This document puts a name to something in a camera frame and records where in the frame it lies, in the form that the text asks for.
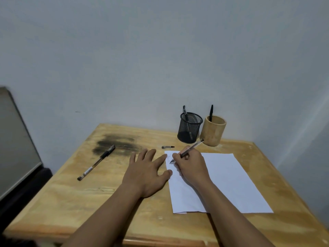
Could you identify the white paper sheet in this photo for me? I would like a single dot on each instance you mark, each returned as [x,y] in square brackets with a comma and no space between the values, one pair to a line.
[226,182]

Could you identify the person's right fingers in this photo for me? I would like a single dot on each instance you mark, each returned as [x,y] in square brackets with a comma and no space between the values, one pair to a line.
[181,158]

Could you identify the black capped gel pen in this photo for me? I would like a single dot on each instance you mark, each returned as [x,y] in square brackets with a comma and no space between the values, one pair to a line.
[96,162]

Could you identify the bamboo pen holder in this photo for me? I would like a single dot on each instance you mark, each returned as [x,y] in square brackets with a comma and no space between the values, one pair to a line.
[212,131]

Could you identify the slim black pen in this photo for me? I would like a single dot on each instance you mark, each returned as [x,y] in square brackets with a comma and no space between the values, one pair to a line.
[211,113]

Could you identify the black mesh pen holder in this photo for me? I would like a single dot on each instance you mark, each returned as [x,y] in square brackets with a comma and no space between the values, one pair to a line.
[189,128]

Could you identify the black seat cushion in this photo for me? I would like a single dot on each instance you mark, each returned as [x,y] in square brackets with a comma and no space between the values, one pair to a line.
[20,195]

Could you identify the grey flat board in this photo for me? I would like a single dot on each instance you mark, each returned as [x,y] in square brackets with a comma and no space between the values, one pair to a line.
[15,144]

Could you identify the person's left middle finger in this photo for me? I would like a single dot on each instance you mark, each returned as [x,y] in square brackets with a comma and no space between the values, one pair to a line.
[151,154]

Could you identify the person's left forearm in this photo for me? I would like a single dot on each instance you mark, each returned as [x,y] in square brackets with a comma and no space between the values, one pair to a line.
[108,218]

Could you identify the person's left thumb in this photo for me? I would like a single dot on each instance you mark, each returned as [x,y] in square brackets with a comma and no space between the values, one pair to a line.
[164,175]

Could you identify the black pen with silver clip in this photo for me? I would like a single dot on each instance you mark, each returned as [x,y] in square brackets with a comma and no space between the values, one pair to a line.
[185,114]

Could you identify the person's left hand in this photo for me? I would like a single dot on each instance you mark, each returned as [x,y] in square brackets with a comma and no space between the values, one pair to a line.
[144,177]

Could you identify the person's left little finger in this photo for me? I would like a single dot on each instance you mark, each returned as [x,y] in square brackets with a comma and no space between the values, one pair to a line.
[132,158]

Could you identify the wooden table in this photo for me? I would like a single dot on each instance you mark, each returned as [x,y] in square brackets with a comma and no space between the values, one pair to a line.
[164,187]

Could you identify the person's right hand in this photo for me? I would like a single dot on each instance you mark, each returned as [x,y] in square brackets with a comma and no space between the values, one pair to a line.
[191,168]

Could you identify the person's right forearm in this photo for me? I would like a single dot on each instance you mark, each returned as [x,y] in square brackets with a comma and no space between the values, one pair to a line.
[231,216]

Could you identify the clear pen with black grip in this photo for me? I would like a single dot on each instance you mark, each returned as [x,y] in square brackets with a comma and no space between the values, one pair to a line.
[189,149]

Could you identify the small black pen cap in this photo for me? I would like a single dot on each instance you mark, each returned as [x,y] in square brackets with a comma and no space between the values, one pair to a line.
[167,147]

